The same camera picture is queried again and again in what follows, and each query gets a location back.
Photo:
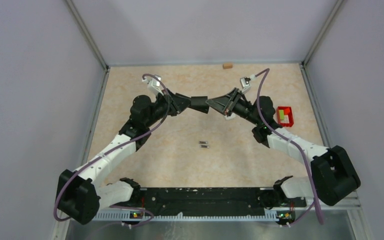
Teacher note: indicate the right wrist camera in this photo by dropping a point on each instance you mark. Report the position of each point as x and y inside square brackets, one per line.
[245, 83]

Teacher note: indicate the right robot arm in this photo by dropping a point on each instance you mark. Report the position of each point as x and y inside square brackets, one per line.
[332, 175]

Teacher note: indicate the black remote control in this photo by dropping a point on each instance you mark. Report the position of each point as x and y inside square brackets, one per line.
[199, 103]

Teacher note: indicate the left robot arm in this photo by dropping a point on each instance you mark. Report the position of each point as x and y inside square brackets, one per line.
[80, 194]

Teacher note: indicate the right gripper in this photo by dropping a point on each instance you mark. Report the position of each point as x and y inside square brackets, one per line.
[226, 104]

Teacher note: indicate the small wooden block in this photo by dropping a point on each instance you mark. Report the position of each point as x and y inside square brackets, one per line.
[227, 65]

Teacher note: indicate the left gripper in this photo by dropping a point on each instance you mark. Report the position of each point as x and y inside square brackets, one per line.
[180, 103]

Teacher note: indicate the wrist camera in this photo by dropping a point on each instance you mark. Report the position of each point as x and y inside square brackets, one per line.
[153, 85]
[245, 83]

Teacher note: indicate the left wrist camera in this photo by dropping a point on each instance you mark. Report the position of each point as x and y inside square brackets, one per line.
[153, 85]

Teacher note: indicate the red plastic bin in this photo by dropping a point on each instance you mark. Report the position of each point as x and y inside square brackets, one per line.
[285, 116]

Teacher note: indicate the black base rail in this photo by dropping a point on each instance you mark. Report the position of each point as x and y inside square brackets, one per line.
[211, 201]

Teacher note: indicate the white remote control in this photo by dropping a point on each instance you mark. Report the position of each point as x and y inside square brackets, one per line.
[229, 117]

